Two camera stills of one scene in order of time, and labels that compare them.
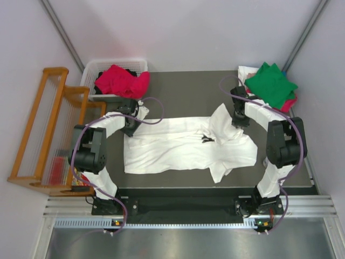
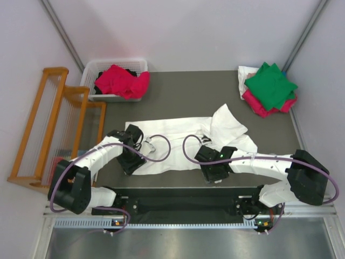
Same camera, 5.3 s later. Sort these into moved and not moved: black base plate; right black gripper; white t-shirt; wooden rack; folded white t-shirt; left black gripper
Moved: left black gripper; right black gripper
Not moved: wooden rack; black base plate; white t-shirt; folded white t-shirt
